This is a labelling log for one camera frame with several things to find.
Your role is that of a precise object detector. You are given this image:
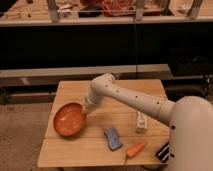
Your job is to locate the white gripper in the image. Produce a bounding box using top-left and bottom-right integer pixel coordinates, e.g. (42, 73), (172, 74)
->
(83, 90), (102, 114)

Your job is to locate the orange ceramic bowl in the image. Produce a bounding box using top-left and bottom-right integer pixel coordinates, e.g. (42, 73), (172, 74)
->
(53, 103), (85, 137)

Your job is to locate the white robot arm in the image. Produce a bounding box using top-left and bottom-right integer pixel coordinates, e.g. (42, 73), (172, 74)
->
(85, 73), (213, 171)

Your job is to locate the blue sponge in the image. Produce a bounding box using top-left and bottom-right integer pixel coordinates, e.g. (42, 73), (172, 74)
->
(104, 127), (123, 151)

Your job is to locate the wooden table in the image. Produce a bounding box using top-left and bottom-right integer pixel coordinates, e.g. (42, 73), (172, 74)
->
(36, 79), (192, 169)

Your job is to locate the orange toy carrot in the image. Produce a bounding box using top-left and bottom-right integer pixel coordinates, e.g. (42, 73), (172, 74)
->
(127, 141), (147, 158)

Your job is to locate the long wooden shelf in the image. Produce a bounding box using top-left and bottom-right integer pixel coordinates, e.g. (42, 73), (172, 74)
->
(0, 64), (172, 87)

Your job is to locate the black white striped eraser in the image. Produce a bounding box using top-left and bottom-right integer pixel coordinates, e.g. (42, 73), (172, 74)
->
(155, 143), (169, 163)

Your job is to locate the black storage bin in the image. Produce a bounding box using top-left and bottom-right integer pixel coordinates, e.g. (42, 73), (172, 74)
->
(168, 46), (213, 76)

